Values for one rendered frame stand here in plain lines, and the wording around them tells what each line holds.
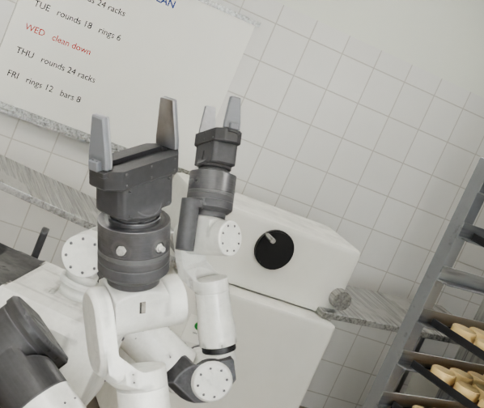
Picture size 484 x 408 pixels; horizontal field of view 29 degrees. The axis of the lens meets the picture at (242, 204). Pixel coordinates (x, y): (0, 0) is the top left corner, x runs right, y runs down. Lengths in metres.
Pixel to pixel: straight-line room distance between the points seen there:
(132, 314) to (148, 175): 0.18
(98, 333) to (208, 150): 0.68
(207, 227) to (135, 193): 0.63
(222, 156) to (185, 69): 2.96
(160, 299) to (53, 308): 0.30
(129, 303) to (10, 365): 0.21
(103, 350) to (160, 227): 0.17
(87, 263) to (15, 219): 3.29
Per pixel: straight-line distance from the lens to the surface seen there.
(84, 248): 1.45
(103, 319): 1.15
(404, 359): 1.86
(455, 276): 1.85
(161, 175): 1.11
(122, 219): 1.10
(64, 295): 1.51
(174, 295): 1.18
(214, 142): 1.74
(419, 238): 5.43
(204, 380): 1.75
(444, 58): 5.23
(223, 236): 1.70
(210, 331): 1.77
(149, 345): 1.74
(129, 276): 1.13
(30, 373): 1.28
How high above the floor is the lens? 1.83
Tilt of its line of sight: 9 degrees down
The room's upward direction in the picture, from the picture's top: 24 degrees clockwise
